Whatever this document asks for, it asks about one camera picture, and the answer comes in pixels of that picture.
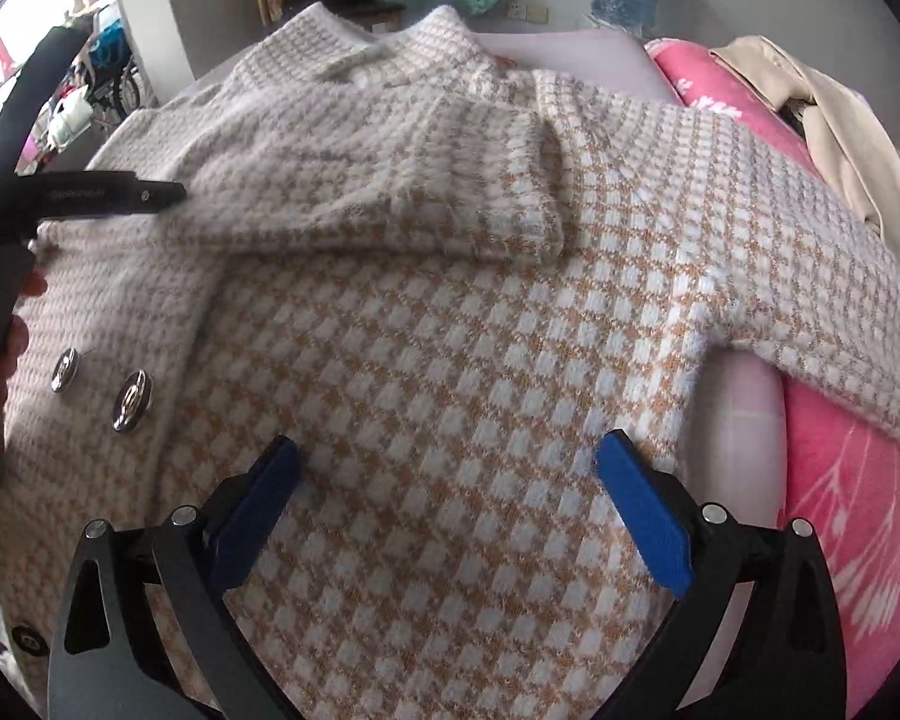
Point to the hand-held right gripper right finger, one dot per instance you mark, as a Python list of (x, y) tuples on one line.
[(645, 514)]

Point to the person's left hand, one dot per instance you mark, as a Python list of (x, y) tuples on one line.
[(0, 371)]

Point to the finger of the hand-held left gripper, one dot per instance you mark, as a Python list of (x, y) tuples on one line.
[(161, 195)]

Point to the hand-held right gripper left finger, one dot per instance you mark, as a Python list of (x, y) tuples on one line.
[(259, 514)]

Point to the beige white houndstooth coat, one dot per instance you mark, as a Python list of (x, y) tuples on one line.
[(435, 330)]

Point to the white wall socket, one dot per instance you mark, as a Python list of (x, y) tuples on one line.
[(529, 13)]

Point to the pink printed bed sheet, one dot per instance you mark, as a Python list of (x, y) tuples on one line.
[(585, 60)]

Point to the beige garment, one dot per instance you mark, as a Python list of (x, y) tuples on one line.
[(832, 120)]

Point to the white plastic bag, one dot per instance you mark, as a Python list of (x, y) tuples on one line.
[(67, 116)]

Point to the bicycle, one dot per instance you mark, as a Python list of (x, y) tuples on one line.
[(131, 86)]

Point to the pink patterned blanket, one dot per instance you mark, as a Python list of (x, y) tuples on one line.
[(855, 510)]

